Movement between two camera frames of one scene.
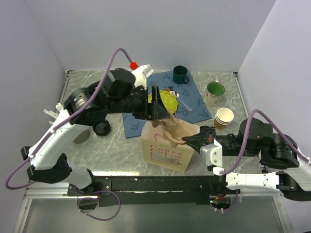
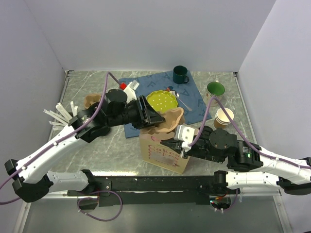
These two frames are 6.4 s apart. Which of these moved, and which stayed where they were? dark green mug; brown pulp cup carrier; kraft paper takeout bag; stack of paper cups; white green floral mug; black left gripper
Moved: black left gripper; brown pulp cup carrier
Stayed: white green floral mug; dark green mug; stack of paper cups; kraft paper takeout bag
